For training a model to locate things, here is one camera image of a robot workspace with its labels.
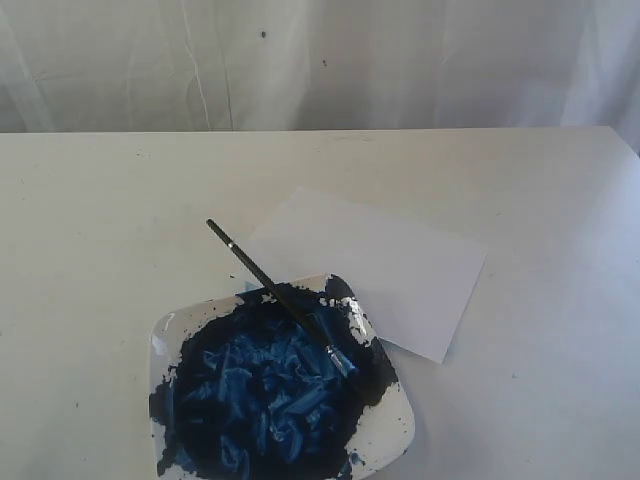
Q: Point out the white paper sheet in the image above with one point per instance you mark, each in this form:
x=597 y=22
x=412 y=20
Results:
x=413 y=281

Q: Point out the black paintbrush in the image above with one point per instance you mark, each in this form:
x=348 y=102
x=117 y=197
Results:
x=307 y=322

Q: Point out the white backdrop cloth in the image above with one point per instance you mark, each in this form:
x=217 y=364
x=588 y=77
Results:
x=318 y=65

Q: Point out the white square plate blue paint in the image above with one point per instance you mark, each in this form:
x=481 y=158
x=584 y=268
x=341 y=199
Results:
x=239 y=391

